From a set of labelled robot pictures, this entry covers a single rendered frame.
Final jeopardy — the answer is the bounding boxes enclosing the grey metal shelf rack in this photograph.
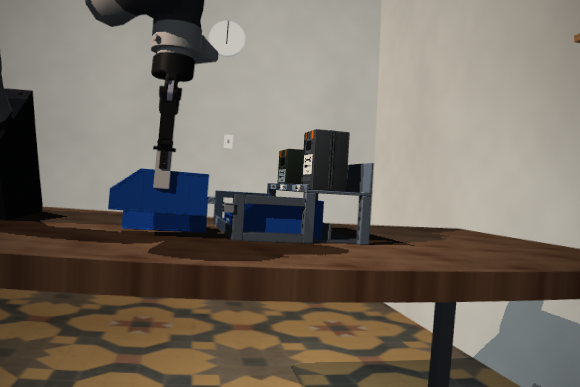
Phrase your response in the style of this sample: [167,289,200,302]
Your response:
[208,163,374,245]

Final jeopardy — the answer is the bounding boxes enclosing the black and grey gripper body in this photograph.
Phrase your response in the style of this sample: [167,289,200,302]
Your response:
[151,52,195,90]

